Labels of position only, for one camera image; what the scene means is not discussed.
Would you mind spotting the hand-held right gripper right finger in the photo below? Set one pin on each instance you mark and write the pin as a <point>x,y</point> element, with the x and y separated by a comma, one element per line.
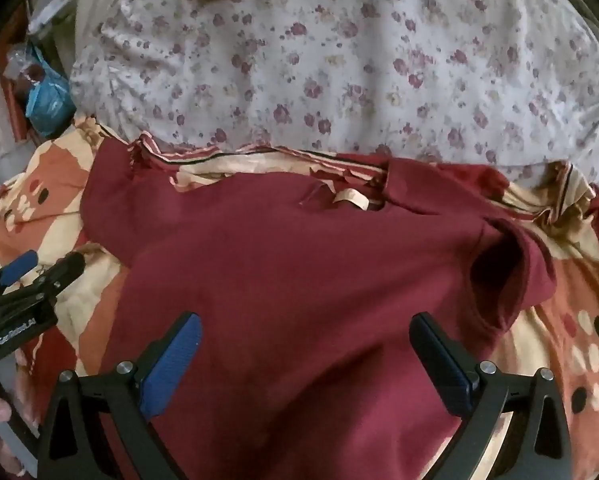
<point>447,367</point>

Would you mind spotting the floral white quilt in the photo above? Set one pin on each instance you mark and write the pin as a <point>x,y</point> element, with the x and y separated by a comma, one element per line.
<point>339,65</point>

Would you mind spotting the cream and red printed blanket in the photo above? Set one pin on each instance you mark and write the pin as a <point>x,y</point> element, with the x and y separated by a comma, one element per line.
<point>44,185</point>

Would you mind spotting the blue plastic bag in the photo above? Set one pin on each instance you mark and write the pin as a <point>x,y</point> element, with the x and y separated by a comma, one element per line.
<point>47,100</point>

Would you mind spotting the clear plastic packaging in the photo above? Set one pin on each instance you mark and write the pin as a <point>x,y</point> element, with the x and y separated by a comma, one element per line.
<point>49,7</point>

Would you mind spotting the maroon t-shirt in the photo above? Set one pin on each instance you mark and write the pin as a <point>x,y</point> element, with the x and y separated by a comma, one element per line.
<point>304,300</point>

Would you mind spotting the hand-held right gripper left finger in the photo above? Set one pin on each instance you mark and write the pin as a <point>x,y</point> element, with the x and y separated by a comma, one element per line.
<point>172,365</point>

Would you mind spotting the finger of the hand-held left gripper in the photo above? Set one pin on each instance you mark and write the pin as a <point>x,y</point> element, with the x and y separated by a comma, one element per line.
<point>62,270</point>
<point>17,266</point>

